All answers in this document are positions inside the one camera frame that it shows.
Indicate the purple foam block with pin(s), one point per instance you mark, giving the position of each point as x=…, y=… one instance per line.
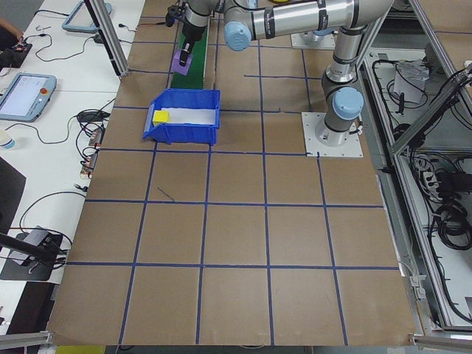
x=181, y=66

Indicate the yellow foam block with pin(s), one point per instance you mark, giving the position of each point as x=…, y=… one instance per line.
x=161, y=117

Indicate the bystander bare forearm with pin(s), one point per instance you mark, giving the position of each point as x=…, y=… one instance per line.
x=9, y=25

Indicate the green conveyor belt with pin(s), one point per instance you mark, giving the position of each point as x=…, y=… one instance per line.
x=195, y=73

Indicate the blue plastic storage bin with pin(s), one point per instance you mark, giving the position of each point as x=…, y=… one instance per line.
x=184, y=132

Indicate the black power adapter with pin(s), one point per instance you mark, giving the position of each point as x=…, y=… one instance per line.
x=99, y=38

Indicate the blue grey teach pendant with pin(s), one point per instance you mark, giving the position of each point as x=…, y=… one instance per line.
x=83, y=18
x=26, y=96

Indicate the power strip with plugs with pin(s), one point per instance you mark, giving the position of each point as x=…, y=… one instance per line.
x=92, y=147

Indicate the metal hex key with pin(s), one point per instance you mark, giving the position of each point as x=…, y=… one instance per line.
x=43, y=27

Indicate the black electronics box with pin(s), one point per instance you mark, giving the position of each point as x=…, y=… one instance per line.
x=16, y=53

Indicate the bystander dark shirt torso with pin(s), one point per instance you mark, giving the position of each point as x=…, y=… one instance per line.
x=5, y=37

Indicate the white paper cup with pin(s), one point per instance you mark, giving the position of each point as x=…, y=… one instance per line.
x=6, y=142

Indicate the white crumpled paper bag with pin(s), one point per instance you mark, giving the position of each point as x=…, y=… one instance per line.
x=409, y=81

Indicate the black monitor panel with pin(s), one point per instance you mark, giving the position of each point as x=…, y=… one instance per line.
x=9, y=191

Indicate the white power strip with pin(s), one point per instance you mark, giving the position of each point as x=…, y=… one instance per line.
x=427, y=177

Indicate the black power brick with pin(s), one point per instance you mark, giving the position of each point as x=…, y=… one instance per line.
x=448, y=182

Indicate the grey junction box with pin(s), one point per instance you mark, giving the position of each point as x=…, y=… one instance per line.
x=416, y=285

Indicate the aluminium corner bar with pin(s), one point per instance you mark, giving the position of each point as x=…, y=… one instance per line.
x=26, y=338
x=442, y=340

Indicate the aluminium profile post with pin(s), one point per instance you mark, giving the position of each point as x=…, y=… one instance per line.
x=110, y=40
x=374, y=40

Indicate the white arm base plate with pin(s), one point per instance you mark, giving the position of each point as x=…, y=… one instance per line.
x=302, y=41
x=313, y=147

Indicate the V-shaped metal bar frame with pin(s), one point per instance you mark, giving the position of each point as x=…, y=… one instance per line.
x=424, y=121

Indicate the black stand base plate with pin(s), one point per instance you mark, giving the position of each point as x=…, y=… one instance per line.
x=29, y=265

